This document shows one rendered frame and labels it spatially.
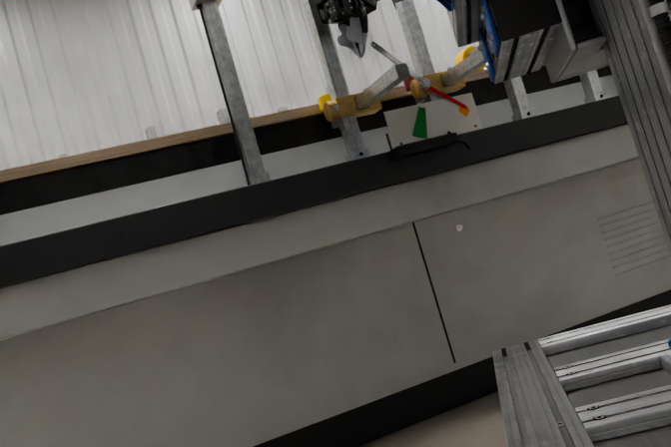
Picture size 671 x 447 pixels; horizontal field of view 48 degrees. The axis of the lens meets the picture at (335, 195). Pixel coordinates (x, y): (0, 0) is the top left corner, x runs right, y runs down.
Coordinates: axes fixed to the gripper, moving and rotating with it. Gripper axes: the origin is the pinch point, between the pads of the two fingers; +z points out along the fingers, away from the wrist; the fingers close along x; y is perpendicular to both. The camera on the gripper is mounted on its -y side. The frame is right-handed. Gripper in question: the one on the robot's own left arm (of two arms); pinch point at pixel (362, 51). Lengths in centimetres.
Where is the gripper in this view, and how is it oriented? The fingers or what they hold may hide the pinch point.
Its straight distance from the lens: 183.8
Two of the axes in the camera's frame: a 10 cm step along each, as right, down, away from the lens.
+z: 2.8, 9.6, -0.7
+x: 6.1, -2.4, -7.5
